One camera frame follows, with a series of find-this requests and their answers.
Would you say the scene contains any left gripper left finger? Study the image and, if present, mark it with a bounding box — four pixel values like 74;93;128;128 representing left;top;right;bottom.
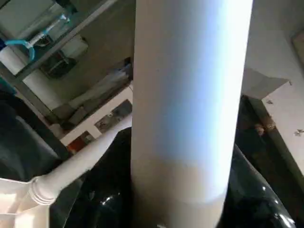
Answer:
56;127;134;228

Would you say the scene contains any white plastic table top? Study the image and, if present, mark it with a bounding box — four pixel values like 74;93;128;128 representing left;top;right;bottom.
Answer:
0;177;51;228

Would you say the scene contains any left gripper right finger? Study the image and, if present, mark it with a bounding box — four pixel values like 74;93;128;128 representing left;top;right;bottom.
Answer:
218;142;298;228

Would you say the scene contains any black mat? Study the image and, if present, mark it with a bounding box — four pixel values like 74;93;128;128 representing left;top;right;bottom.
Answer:
0;93;74;182

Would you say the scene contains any grey metal stand pole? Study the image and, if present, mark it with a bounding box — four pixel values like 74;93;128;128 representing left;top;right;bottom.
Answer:
0;63;56;126

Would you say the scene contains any white plastic table leg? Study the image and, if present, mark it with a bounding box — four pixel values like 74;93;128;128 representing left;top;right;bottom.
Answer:
28;125;133;206
130;0;255;228

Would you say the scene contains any teal and white pole tool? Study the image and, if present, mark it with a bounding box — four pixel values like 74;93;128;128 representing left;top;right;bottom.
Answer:
0;13;73;63

